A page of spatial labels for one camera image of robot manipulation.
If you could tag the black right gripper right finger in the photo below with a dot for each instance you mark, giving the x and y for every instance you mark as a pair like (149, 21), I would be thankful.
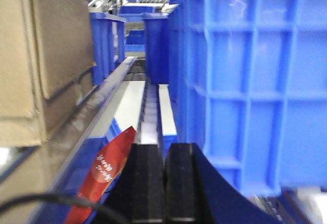
(184, 195)

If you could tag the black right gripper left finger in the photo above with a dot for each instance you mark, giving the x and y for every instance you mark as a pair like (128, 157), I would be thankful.
(138, 193)

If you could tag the large blue crate right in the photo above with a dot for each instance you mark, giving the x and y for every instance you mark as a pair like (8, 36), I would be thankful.
(251, 89)

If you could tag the plain brown cardboard box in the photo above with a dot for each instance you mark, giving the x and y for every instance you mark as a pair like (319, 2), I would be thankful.
(47, 54)

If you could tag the blue bin on shelf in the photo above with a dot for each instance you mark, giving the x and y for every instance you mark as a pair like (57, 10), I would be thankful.
(108, 34)

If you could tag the red snack package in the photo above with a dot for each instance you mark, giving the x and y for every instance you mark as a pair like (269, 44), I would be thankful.
(107, 165)

